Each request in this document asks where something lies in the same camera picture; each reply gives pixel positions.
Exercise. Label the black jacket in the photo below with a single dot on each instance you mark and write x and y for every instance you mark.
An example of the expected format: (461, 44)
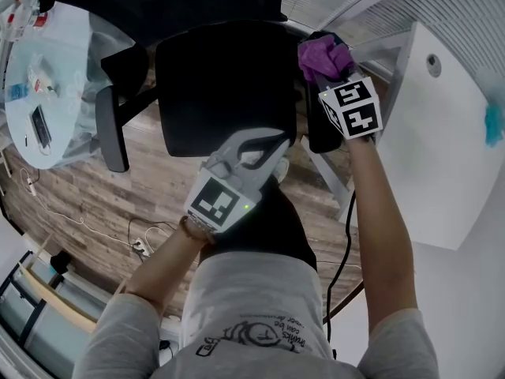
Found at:
(158, 2)

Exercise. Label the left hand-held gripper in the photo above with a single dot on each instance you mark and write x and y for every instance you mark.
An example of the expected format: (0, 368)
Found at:
(215, 203)

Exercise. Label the black office chair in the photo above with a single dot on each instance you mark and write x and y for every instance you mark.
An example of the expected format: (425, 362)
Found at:
(225, 93)

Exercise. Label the teal cloth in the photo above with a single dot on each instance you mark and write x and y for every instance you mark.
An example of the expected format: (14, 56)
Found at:
(495, 124)

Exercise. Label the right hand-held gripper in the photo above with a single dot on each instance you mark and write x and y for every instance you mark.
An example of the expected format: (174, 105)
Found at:
(357, 109)

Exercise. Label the small clear bottle red label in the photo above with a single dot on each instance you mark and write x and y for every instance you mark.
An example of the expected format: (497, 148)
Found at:
(41, 75)

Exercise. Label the grey printed t-shirt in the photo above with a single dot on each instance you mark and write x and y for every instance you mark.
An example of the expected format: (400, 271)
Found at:
(252, 290)

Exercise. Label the round light-blue table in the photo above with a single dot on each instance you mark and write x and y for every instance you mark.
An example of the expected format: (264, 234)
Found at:
(75, 53)

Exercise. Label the clear plastic bottle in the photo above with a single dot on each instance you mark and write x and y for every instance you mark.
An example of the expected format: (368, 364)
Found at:
(13, 33)

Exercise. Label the person's black trousers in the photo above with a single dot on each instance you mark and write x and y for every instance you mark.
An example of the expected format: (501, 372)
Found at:
(268, 227)

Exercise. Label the white square table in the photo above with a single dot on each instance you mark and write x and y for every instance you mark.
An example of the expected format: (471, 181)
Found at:
(434, 152)

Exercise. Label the person's right forearm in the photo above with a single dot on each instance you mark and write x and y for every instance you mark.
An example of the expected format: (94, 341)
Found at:
(378, 231)

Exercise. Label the purple cloth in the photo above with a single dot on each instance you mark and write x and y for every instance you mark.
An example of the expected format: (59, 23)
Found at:
(319, 57)

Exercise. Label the black cap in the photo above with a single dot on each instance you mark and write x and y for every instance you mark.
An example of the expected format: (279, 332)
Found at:
(61, 262)

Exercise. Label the black framed glass cabinet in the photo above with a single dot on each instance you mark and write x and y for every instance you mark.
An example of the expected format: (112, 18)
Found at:
(19, 306)

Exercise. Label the person's left forearm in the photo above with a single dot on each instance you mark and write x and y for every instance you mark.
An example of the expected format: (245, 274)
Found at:
(165, 271)

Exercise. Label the red label water bottle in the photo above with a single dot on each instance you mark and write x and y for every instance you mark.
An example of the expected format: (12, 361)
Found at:
(37, 21)
(27, 4)

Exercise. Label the light wooden rack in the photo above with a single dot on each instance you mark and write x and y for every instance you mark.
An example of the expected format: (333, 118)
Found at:
(59, 297)

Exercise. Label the blue label water bottle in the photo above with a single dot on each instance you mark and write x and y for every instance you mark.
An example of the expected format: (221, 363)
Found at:
(16, 93)

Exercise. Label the dark teal bag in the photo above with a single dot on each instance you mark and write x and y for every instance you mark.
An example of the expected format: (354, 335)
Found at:
(327, 34)

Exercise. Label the black smartphone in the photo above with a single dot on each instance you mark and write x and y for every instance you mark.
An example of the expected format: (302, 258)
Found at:
(41, 126)

